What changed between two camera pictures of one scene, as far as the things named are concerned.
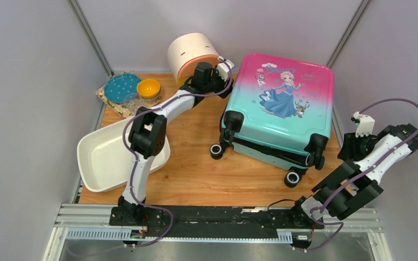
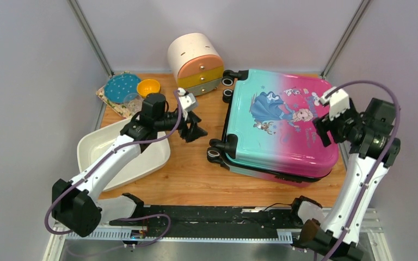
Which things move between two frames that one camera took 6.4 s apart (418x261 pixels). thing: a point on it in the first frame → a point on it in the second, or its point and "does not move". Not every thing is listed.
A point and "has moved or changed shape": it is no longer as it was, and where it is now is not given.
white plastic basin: (104, 161) does not move
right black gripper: (348, 150) → (323, 124)
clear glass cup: (133, 101) does not move
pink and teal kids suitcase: (280, 111) has moved or changed shape
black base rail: (212, 221) does not move
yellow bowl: (148, 88) does not move
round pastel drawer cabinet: (185, 53) does not move
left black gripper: (225, 92) → (195, 132)
